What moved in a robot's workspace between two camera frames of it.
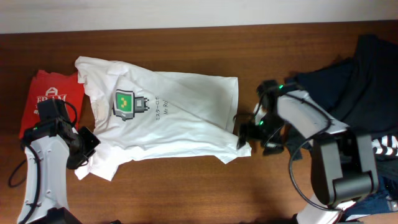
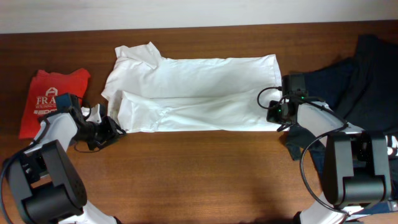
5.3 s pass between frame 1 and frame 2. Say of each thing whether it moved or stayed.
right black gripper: moved
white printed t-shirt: moved
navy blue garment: stayed
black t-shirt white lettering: stayed
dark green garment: stayed
